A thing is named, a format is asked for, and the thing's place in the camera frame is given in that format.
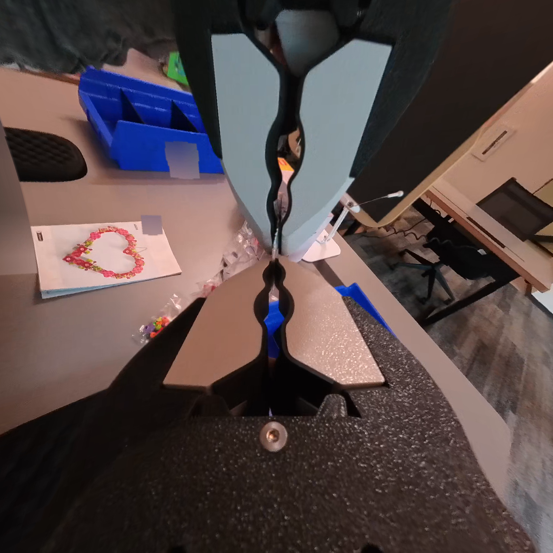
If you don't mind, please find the clear bag of red pieces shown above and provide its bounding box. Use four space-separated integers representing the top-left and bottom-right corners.
196 190 291 303

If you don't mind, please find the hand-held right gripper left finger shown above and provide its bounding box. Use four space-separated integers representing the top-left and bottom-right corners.
162 259 274 414

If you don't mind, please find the small clear plastic bag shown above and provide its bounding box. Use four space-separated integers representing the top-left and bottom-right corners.
131 293 183 347

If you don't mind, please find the black wood-framed board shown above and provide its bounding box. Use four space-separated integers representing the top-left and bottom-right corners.
346 0 553 229

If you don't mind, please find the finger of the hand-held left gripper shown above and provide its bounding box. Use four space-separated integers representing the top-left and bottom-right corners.
279 38 392 260
210 33 285 255

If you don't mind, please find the white instruction booklet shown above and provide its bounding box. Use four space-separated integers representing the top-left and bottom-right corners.
30 220 183 300

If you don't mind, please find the black coiled cable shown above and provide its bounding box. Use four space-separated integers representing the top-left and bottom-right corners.
380 212 437 243

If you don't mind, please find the black mesh wrist pad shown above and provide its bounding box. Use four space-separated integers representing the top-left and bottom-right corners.
2 126 89 183

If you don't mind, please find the blue plastic bin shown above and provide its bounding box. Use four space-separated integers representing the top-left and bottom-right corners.
78 65 225 174
263 282 398 359

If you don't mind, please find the green cardboard box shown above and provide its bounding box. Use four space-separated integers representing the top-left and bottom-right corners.
165 51 192 88

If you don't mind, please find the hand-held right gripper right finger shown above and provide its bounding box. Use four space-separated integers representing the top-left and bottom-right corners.
275 257 386 417

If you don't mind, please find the black office chair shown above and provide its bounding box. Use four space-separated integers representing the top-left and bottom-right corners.
391 177 553 305

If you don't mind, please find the brown top office desk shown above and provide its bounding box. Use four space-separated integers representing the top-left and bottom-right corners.
421 181 553 327

